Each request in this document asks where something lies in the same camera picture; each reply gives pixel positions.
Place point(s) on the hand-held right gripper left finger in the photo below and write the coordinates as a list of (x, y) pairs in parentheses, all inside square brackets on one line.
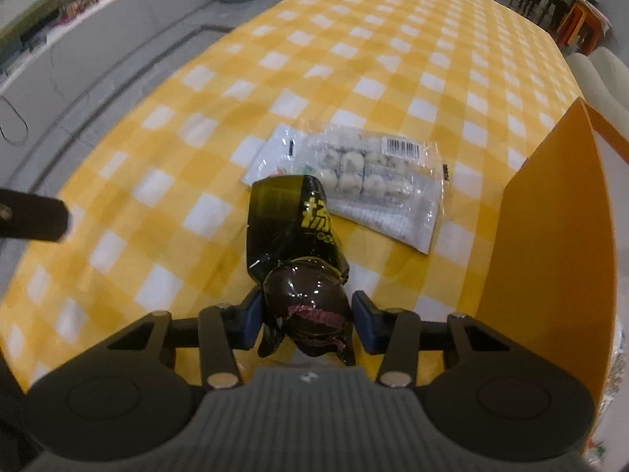
[(250, 324)]

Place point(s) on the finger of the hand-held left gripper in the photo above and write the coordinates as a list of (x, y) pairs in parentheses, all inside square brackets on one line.
[(34, 216)]

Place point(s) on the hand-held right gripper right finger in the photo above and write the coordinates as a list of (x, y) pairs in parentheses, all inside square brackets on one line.
[(367, 325)]

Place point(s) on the black and yellow snack packet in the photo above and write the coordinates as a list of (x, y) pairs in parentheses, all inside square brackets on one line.
[(285, 221)]

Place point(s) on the orange box with white inside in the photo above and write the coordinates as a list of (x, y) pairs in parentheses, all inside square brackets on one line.
[(555, 236)]

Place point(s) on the clear packet of white rounds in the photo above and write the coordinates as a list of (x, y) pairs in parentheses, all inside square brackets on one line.
[(373, 172)]

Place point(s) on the grey low cabinet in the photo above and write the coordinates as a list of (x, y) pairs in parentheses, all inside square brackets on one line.
[(98, 14)]

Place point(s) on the printed snack packet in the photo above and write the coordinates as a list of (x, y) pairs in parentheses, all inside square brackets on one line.
[(612, 393)]

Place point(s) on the yellow checked tablecloth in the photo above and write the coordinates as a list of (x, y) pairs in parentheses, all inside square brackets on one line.
[(344, 59)]

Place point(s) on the beige sofa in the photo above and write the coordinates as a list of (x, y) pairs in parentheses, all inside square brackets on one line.
[(604, 78)]

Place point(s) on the orange stool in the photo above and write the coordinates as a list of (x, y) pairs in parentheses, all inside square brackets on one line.
[(582, 22)]

